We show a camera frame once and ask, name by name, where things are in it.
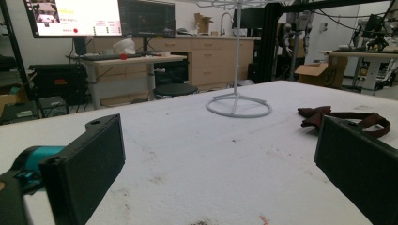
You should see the wooden desk with white legs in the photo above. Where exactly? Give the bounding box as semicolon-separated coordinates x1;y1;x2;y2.
82;54;188;111

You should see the black metal frame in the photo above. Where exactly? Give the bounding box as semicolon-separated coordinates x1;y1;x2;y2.
256;0;398;84

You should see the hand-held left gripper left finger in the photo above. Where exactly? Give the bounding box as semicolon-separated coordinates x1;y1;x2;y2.
0;113;127;225

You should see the black keyboard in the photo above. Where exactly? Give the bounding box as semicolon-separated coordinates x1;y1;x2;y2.
79;53;144;62

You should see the wooden cabinet with drawers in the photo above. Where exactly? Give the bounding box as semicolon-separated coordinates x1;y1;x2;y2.
93;35;261;92

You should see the open cardboard box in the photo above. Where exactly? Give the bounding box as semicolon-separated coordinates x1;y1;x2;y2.
294;55;349;90

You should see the white lab table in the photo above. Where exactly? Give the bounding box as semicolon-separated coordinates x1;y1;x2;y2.
318;50;398;96

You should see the white wire rack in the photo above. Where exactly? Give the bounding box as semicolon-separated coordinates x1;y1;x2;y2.
187;0;292;119

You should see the black equipment case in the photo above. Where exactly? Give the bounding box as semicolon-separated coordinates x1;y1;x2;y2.
28;63;90;106

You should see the silver faucet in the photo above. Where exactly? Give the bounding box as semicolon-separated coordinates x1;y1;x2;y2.
219;11;235;37

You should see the brown leather strap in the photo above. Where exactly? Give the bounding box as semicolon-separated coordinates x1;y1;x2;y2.
297;105;391;139

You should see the large lit monitor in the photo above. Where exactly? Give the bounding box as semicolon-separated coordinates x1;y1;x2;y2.
23;0;124;39

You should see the black metal shelf post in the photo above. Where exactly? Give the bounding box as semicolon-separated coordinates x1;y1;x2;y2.
0;0;34;101

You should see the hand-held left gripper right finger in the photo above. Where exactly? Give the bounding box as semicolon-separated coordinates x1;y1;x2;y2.
314;115;398;225

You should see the small cardboard box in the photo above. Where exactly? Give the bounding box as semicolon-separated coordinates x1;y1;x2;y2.
193;12;214;35

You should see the black round stool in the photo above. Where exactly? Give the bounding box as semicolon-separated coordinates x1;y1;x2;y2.
153;82;199;100

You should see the black machine on table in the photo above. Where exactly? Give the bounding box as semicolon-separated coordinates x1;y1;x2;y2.
353;13;395;53

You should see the dark monitor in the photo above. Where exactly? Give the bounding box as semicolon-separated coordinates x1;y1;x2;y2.
117;0;176;39

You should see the white crumpled bag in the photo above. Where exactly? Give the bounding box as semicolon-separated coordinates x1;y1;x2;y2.
112;37;137;56

